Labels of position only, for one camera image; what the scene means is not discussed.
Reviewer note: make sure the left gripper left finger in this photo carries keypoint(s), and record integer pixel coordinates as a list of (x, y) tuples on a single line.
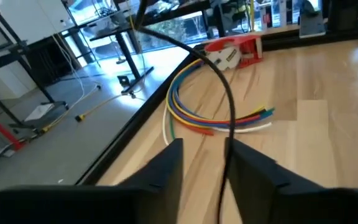
[(73, 205)]

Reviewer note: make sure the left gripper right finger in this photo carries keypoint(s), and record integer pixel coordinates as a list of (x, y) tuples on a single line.
[(291, 205)]

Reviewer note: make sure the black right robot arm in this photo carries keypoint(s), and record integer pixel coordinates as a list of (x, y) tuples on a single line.
[(343, 12)]

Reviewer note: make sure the red floor bar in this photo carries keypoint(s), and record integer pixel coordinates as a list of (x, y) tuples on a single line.
[(2, 130)]

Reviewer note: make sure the black monitor cart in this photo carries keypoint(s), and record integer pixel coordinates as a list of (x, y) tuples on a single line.
[(26, 77)]

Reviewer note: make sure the bundle of coloured tubes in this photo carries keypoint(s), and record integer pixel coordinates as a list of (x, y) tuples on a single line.
[(167, 102)]

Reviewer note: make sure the black stand base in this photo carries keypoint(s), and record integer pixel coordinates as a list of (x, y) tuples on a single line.
[(132, 62)]

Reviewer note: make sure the red tape dispenser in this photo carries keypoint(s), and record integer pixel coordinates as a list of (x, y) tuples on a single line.
[(250, 46)]

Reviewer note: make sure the whiteboard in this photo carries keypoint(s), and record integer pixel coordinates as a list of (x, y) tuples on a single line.
[(36, 18)]

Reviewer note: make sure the office chair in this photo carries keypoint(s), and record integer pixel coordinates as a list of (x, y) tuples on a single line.
[(228, 12)]

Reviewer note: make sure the black side desk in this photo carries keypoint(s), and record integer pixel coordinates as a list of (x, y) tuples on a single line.
[(154, 18)]

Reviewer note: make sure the silver mounting bracket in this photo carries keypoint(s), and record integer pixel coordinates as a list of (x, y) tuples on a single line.
[(312, 26)]

